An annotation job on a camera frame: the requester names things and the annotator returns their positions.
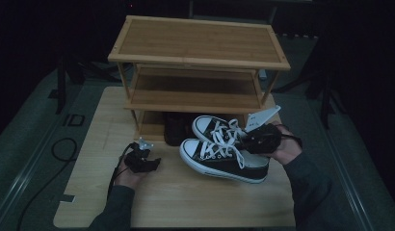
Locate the black leather shoe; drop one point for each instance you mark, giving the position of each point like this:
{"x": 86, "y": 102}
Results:
{"x": 170, "y": 128}
{"x": 186, "y": 126}

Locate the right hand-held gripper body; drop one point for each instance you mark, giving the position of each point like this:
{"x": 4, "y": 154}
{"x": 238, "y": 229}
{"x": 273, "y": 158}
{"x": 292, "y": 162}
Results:
{"x": 264, "y": 139}

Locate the person's right hand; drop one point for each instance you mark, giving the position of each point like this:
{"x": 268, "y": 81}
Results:
{"x": 288, "y": 147}

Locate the wooden three-tier shoe rack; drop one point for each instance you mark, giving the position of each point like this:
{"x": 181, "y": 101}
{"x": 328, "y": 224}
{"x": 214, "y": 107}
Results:
{"x": 198, "y": 41}

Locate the black tape piece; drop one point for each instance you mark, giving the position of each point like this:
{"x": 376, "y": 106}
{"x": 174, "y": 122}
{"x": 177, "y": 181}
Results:
{"x": 67, "y": 198}

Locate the person's left hand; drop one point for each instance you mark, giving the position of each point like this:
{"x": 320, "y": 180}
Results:
{"x": 128, "y": 179}

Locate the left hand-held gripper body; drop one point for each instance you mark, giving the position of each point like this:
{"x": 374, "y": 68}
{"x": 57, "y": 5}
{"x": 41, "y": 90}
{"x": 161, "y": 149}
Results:
{"x": 137, "y": 160}

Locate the black white canvas sneaker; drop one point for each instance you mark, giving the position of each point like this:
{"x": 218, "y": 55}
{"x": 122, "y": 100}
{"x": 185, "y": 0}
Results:
{"x": 224, "y": 166}
{"x": 205, "y": 125}

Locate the black metal stand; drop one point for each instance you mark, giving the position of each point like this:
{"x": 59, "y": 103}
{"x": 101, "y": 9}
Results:
{"x": 60, "y": 86}
{"x": 325, "y": 99}

